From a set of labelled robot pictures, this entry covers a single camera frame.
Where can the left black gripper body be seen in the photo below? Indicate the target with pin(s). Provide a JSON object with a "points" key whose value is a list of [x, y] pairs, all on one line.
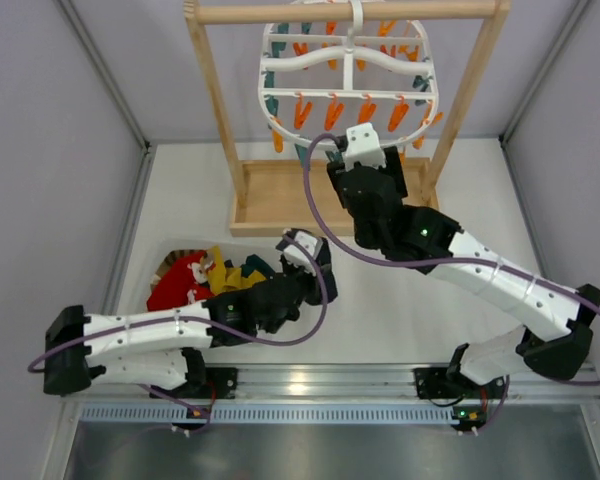
{"points": [[325, 275]]}

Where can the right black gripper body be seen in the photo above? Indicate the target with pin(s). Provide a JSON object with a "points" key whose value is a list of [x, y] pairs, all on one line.
{"points": [[366, 173]]}

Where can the teal sock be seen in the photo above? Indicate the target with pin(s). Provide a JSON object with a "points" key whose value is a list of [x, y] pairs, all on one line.
{"points": [[254, 263]]}

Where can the mustard sock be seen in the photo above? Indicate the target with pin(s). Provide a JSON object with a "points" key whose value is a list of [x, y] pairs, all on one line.
{"points": [[223, 279]]}

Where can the red sock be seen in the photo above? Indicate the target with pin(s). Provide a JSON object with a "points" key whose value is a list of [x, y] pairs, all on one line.
{"points": [[184, 284]]}

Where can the white round clip hanger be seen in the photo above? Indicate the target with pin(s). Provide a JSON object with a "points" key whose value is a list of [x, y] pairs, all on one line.
{"points": [[328, 75]]}

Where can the dark navy sock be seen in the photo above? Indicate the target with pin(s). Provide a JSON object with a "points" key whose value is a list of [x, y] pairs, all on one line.
{"points": [[324, 261]]}

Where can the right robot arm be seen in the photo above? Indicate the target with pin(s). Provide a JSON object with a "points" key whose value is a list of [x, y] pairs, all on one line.
{"points": [[554, 334]]}

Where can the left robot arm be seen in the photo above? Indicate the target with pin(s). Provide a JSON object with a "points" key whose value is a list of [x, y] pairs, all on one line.
{"points": [[202, 302]]}

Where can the wooden hanger stand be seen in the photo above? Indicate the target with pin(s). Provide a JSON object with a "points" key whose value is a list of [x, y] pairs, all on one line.
{"points": [[268, 193]]}

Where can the brown striped sock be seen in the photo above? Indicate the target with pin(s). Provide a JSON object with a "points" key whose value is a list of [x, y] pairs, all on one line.
{"points": [[167, 263]]}

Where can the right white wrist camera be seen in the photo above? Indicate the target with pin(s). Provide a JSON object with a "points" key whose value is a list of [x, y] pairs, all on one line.
{"points": [[360, 146]]}

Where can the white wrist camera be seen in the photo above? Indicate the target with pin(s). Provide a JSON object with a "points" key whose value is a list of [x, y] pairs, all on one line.
{"points": [[360, 146], [300, 249]]}

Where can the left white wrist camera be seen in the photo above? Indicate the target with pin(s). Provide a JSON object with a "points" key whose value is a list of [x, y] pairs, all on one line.
{"points": [[300, 249]]}

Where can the aluminium rail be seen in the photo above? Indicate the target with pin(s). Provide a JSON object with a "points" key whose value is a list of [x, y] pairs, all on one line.
{"points": [[331, 395]]}

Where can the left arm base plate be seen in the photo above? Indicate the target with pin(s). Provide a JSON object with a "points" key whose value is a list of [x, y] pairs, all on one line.
{"points": [[217, 382]]}

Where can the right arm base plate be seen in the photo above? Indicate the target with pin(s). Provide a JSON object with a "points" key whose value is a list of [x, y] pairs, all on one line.
{"points": [[437, 385]]}

